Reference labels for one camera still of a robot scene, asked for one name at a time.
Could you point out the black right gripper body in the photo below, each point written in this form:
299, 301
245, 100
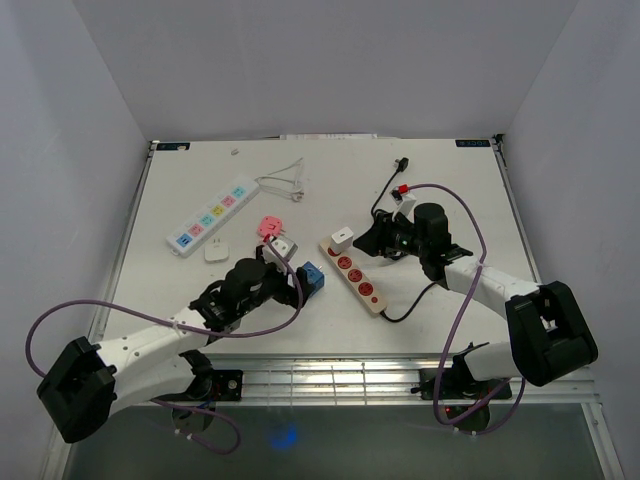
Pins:
406, 241

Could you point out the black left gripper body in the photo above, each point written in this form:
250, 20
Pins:
274, 285

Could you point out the white usb charger plug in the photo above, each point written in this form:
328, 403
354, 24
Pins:
341, 240

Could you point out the beige red power strip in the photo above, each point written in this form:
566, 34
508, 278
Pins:
354, 277

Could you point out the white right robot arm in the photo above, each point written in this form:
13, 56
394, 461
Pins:
548, 334

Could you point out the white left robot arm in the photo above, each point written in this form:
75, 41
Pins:
88, 382

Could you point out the small white plug adapter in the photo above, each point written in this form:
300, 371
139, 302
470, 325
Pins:
216, 251

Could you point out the pink plug adapter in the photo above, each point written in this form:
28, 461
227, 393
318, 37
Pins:
270, 226

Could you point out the blue cube socket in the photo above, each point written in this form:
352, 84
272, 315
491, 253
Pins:
315, 278

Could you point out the white multicolour power strip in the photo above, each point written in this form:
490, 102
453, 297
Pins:
212, 216

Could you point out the papers at back edge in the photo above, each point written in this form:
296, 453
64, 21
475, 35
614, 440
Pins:
334, 136

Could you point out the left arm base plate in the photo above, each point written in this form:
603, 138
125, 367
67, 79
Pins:
224, 386

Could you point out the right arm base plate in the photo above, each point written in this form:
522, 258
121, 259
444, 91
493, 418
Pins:
451, 389

